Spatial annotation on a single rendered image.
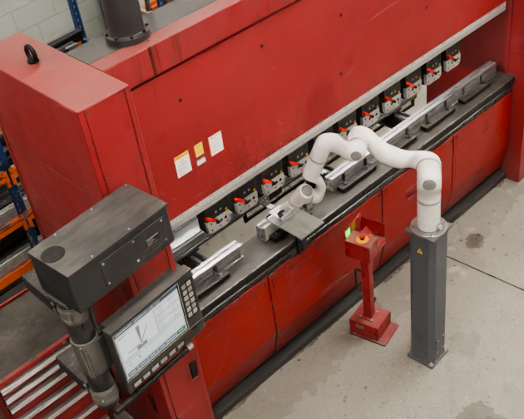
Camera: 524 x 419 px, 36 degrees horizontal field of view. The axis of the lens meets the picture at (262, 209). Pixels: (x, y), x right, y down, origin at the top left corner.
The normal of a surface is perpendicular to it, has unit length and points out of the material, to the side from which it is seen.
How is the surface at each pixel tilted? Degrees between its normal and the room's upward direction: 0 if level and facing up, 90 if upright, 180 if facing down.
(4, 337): 0
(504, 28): 90
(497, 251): 0
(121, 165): 90
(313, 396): 0
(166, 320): 90
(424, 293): 90
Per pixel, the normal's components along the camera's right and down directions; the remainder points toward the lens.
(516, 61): -0.72, 0.50
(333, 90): 0.69, 0.38
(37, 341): -0.12, -0.78
